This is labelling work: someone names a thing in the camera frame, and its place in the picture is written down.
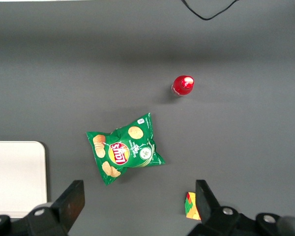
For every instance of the Rubik's cube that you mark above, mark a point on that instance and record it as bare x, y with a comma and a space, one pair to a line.
190, 209

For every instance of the red soda bottle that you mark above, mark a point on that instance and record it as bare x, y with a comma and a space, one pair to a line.
183, 86

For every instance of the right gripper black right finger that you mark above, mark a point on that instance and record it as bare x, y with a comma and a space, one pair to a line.
206, 204

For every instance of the green Lay's chips bag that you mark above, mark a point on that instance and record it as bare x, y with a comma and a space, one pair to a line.
127, 150

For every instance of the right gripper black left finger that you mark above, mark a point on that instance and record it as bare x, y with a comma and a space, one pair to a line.
68, 204

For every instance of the beige plastic tray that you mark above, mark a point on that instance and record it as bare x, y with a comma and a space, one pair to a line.
14, 177

